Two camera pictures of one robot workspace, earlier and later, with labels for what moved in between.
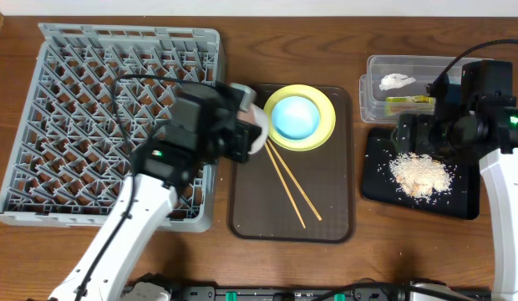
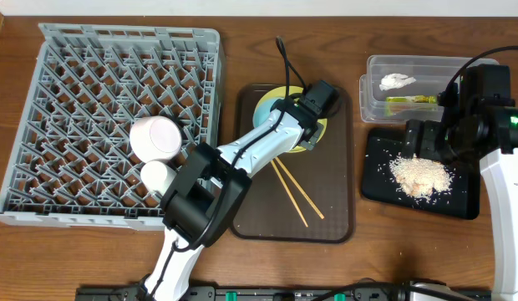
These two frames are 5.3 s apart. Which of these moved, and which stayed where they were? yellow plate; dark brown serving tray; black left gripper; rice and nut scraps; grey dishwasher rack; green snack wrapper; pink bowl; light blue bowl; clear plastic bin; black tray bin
Moved: light blue bowl; black left gripper; yellow plate; pink bowl
Stayed: green snack wrapper; black tray bin; clear plastic bin; dark brown serving tray; rice and nut scraps; grey dishwasher rack
